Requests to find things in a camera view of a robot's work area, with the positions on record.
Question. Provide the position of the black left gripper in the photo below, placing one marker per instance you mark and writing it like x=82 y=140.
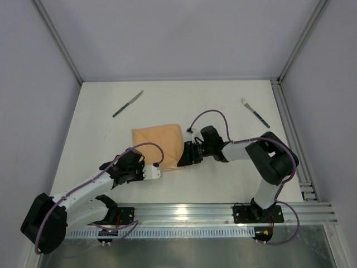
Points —
x=140 y=172

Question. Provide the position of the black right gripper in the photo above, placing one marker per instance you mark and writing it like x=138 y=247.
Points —
x=190 y=153

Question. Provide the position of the beige cloth napkin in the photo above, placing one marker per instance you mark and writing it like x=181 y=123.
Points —
x=168 y=137

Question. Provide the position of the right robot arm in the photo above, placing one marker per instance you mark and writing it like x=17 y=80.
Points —
x=274 y=161

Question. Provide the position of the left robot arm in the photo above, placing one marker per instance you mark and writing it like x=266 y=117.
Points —
x=51 y=218

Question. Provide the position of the left controller board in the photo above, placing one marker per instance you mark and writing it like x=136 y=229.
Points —
x=106 y=237

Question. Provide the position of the controller board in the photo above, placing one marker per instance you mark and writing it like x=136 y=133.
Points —
x=263 y=235
x=106 y=237

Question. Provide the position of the right controller board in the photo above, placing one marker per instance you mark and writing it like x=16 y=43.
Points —
x=263 y=235

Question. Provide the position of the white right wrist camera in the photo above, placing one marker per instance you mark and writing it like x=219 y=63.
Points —
x=195 y=135

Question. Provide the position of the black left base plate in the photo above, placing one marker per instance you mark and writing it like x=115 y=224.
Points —
x=124 y=216

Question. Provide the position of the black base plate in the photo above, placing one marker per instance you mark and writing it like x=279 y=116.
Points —
x=253 y=214
x=124 y=216

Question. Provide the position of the green handled fork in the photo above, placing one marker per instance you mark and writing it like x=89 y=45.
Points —
x=262 y=120

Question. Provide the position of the green handled knife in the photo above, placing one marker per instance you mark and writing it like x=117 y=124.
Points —
x=127 y=104

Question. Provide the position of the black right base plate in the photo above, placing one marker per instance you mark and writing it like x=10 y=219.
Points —
x=253 y=214

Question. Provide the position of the slotted cable duct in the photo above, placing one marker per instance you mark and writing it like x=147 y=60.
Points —
x=168 y=232

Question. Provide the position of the aluminium frame rail right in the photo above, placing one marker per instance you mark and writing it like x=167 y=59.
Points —
x=304 y=175

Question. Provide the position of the front aluminium rail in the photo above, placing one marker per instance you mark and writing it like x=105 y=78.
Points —
x=216 y=214

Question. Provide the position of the left rear aluminium post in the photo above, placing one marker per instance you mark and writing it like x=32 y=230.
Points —
x=50 y=26

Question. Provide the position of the aluminium post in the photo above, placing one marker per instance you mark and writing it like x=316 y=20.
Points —
x=50 y=26
x=307 y=31

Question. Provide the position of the right rear aluminium post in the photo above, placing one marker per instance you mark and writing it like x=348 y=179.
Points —
x=307 y=31

